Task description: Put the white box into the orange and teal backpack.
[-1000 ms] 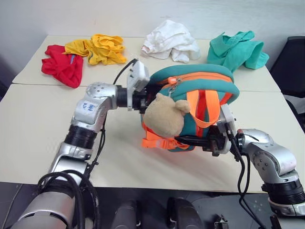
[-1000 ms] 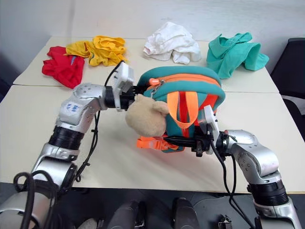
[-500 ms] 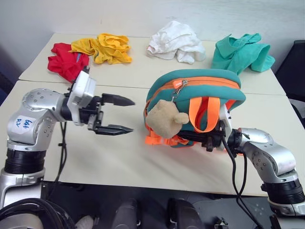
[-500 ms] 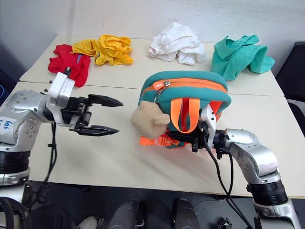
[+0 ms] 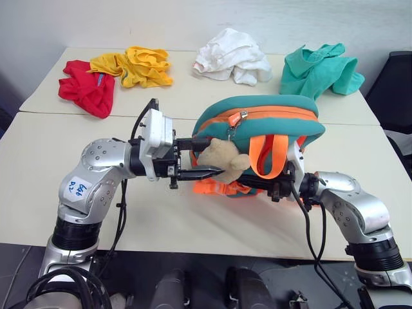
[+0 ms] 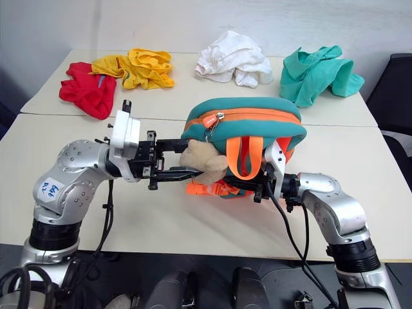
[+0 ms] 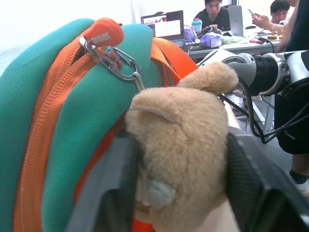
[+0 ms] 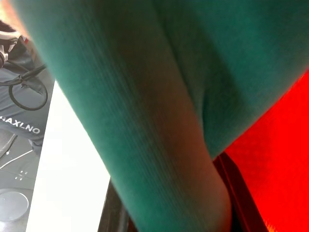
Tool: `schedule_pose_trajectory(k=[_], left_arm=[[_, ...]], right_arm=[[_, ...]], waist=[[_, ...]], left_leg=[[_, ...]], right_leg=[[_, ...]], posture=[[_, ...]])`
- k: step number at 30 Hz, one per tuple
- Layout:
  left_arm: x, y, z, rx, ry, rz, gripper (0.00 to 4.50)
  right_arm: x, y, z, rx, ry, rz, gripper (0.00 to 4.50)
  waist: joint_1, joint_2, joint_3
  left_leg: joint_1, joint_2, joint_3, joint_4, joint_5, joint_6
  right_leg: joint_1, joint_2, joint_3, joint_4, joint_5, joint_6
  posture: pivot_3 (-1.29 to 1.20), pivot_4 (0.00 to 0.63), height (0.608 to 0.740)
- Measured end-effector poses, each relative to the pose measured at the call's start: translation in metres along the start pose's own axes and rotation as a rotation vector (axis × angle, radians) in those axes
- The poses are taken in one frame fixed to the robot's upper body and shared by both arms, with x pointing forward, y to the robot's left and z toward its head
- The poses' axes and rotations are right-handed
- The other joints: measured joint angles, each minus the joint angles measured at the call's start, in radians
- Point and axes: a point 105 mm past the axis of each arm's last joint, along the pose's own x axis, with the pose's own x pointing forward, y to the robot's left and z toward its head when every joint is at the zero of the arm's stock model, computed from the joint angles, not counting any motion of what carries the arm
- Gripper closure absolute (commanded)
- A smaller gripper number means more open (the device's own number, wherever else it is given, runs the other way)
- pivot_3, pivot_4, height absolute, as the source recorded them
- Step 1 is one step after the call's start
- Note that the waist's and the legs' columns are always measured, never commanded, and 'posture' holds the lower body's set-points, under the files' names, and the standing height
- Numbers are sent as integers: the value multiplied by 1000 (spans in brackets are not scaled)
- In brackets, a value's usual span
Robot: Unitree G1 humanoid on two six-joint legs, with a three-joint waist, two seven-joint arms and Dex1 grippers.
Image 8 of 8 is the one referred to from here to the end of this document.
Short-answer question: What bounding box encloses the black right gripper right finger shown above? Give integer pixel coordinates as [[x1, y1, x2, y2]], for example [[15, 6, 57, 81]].
[[212, 151, 269, 232]]

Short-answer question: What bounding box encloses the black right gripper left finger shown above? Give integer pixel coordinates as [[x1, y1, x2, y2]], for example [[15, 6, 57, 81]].
[[97, 180, 139, 232]]

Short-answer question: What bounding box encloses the round grey floor disc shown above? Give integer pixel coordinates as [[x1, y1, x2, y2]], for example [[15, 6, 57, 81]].
[[0, 188, 30, 222]]

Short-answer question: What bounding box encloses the grey cloth with white lettering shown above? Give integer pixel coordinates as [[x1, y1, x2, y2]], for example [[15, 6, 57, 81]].
[[0, 36, 56, 155]]

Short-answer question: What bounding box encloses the black and white robot part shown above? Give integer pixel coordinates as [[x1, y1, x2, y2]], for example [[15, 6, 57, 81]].
[[0, 19, 30, 69]]

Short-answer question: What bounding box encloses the black cable loop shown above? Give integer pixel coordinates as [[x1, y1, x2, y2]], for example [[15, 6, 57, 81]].
[[0, 63, 49, 111]]

